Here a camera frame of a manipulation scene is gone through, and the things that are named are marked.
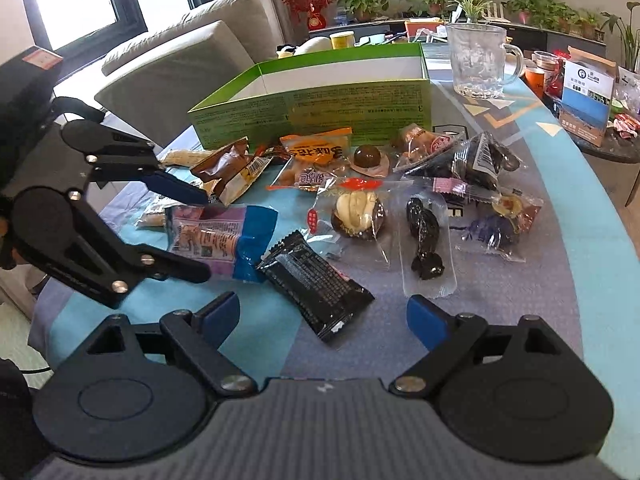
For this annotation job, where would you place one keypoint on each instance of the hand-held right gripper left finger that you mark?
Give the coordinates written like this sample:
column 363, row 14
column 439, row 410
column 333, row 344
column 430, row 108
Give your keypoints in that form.
column 222, row 312

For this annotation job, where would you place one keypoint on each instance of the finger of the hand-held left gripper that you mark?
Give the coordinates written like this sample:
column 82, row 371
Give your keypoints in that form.
column 187, row 269
column 175, row 187

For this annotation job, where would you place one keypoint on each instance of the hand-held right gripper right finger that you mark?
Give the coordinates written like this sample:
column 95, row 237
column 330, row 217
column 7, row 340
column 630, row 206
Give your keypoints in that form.
column 424, row 321

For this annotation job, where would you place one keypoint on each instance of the blue sausage packet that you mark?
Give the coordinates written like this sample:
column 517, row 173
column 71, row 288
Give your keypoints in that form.
column 225, row 245

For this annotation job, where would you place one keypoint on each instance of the green cardboard box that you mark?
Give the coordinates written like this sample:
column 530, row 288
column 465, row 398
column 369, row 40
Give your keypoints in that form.
column 325, row 110

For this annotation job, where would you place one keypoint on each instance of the cream stick snack packet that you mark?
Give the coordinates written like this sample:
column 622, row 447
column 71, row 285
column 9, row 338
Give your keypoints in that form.
column 182, row 158

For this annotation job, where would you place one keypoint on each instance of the white snack packet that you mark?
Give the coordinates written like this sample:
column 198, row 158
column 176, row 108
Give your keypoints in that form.
column 152, row 215

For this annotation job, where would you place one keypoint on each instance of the dark prune clear packet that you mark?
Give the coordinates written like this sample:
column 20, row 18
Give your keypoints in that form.
column 425, row 240

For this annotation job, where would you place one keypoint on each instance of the purple snack packet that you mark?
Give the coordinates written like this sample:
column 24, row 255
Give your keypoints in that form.
column 492, row 230

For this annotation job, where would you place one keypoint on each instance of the walnut date clear packet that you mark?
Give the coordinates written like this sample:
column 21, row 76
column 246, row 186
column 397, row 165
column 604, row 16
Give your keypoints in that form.
column 357, row 215

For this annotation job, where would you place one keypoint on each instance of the beige sofa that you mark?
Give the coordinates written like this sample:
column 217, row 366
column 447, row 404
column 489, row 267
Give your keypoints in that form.
column 175, row 60

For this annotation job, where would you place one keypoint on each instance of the orange snack packet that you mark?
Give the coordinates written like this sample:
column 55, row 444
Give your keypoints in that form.
column 312, row 157

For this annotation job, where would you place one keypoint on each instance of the black triangular snack packet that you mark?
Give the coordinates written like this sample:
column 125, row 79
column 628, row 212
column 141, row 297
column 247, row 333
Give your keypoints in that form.
column 470, row 162

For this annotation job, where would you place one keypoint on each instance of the patterned blue table mat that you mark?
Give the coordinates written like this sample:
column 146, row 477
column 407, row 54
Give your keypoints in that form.
column 575, row 240

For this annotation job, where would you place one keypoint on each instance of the brown egg clear packet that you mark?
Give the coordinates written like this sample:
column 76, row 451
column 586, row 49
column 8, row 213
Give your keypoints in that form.
column 367, row 157

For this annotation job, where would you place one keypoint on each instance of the reddish brown snack packet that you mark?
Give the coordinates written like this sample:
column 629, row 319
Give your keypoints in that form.
column 422, row 140

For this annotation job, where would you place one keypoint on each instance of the yellow can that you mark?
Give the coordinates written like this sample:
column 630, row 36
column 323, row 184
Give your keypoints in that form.
column 342, row 41

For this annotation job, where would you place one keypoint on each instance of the red flower vase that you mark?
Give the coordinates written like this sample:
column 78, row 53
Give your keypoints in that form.
column 312, row 7

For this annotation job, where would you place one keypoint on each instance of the dark round side table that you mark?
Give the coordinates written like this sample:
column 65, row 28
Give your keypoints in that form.
column 615, row 147

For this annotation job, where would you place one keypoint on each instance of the orange cup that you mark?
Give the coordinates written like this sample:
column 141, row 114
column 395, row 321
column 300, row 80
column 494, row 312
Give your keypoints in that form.
column 535, row 82

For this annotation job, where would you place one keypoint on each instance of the clear glass mug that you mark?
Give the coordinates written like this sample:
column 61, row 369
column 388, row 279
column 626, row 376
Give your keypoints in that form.
column 475, row 60

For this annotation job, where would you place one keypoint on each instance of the blue white paper bag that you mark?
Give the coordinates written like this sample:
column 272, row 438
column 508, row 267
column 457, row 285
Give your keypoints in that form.
column 585, row 95

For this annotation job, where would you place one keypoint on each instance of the dark television cabinet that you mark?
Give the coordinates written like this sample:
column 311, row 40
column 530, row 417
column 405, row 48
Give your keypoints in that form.
column 540, row 35

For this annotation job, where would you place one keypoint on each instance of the white router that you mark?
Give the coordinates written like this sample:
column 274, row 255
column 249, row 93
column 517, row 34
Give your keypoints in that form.
column 494, row 11

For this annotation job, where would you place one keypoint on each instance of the spider plant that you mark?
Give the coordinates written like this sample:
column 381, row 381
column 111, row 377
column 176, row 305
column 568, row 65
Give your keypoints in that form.
column 470, row 5

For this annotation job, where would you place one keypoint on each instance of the tall leafy plant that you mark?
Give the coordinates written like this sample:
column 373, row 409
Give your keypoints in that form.
column 627, row 35

